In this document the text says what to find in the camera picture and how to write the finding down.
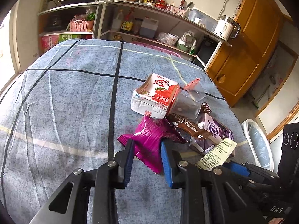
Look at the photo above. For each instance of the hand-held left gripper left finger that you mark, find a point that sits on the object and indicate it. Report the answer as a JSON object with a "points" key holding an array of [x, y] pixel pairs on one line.
{"points": [[129, 165]]}

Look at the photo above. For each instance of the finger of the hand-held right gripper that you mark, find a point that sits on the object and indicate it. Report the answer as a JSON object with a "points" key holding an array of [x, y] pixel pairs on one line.
{"points": [[236, 168], [257, 189]]}

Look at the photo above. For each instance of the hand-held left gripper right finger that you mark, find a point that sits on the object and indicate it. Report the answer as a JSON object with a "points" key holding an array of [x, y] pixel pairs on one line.
{"points": [[167, 165]]}

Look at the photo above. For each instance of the cream paper packet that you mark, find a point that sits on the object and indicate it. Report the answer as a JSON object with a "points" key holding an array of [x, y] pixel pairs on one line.
{"points": [[217, 155]]}

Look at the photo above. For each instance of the magenta snack wrapper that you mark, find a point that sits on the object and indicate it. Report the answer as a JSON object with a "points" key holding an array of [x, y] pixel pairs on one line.
{"points": [[149, 142]]}

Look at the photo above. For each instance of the clear plastic bin liner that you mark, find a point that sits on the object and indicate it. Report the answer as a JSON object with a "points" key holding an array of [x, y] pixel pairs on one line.
{"points": [[259, 144]]}

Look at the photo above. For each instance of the purple milk carton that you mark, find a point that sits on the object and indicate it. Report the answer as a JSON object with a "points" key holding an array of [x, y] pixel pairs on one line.
{"points": [[215, 133]]}

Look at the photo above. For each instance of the brown coffee sachet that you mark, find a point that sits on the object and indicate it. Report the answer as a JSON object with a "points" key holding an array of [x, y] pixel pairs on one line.
{"points": [[189, 127]]}

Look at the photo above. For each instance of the white trash can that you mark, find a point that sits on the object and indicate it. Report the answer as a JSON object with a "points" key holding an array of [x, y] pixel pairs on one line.
{"points": [[249, 120]]}

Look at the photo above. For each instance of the clear plastic cup round lid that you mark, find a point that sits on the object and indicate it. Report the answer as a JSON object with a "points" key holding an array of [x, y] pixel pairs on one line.
{"points": [[184, 107]]}

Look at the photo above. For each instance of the small brown wrapper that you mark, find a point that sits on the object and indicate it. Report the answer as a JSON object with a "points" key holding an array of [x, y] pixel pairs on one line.
{"points": [[205, 108]]}

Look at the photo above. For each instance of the strawberry milk carton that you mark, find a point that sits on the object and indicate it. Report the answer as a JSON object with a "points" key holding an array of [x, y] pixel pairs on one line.
{"points": [[154, 93]]}

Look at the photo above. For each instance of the clear plastic cup square lid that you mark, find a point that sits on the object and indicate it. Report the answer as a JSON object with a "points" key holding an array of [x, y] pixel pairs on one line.
{"points": [[197, 93]]}

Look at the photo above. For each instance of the blue checked bedsheet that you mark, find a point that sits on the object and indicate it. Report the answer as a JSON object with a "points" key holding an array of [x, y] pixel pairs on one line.
{"points": [[70, 98]]}

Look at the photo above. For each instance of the wooden door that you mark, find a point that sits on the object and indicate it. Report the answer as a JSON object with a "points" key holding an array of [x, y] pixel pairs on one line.
{"points": [[257, 39]]}

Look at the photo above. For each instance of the pink lidded storage box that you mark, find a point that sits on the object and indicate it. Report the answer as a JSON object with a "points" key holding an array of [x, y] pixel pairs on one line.
{"points": [[161, 50]]}

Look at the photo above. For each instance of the green bowl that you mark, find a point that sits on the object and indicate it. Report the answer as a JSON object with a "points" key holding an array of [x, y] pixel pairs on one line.
{"points": [[183, 47]]}

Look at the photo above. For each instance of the white lidded tub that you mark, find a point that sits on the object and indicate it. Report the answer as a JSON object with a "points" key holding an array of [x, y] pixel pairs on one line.
{"points": [[172, 38]]}

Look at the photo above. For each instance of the crumpled clear plastic bag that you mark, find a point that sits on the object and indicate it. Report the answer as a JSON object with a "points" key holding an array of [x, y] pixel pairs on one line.
{"points": [[163, 37]]}

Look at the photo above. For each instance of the yellow cooking oil bottle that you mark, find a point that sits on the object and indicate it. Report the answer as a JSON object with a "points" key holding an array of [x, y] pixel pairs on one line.
{"points": [[118, 37]]}

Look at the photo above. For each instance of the white printed food bag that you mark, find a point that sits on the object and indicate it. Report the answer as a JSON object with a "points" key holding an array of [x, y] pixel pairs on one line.
{"points": [[188, 37]]}

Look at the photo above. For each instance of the white electric kettle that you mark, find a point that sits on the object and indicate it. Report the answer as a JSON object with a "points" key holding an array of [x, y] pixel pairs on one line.
{"points": [[225, 29]]}

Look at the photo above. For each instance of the white jug dark liquid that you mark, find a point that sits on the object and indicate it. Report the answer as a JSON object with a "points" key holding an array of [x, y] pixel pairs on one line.
{"points": [[149, 28]]}

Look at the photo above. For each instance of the brown sauce jar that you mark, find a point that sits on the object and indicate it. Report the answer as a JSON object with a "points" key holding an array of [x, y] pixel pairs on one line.
{"points": [[137, 25]]}

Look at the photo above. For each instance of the yellow label sauce bottle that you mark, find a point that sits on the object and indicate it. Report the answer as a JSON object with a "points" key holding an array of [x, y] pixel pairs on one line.
{"points": [[127, 23]]}

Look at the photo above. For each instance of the green red printed carton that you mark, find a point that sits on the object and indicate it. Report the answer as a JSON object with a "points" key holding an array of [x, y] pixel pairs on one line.
{"points": [[60, 39]]}

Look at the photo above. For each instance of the clear plastic bottle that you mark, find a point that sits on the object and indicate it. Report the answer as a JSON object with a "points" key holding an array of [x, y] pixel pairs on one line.
{"points": [[116, 19]]}

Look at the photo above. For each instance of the long white shelf rack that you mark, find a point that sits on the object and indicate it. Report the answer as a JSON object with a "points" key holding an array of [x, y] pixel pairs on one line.
{"points": [[101, 21]]}

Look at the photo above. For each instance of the pink woven basket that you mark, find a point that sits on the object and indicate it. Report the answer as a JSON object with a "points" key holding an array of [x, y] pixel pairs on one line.
{"points": [[80, 25]]}

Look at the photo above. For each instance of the clear plastic storage box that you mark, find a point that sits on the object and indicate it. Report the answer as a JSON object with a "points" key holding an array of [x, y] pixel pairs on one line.
{"points": [[203, 18]]}

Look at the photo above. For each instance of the pink rectangular container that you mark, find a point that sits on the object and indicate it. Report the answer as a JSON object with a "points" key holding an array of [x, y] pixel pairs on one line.
{"points": [[178, 11]]}

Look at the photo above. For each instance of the plastic bag of vegetables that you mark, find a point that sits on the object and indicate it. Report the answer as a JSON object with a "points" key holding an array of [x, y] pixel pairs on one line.
{"points": [[86, 15]]}

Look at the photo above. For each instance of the clear drinking glass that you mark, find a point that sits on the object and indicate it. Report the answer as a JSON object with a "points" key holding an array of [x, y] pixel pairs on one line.
{"points": [[168, 6]]}

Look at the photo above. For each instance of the black rice cooker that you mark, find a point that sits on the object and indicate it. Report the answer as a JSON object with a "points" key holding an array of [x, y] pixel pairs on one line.
{"points": [[55, 23]]}

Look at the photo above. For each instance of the red jar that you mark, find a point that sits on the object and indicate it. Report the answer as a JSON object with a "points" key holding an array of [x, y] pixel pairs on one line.
{"points": [[161, 3]]}

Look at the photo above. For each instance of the low white corner shelf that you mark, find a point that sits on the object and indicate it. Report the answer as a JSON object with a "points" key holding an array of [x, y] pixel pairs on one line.
{"points": [[70, 6]]}

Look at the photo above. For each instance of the black induction cooker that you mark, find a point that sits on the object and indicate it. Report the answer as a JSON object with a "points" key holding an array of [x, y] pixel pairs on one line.
{"points": [[74, 0]]}

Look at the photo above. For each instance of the white power strip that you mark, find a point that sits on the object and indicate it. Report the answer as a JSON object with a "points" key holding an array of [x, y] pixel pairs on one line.
{"points": [[45, 1]]}

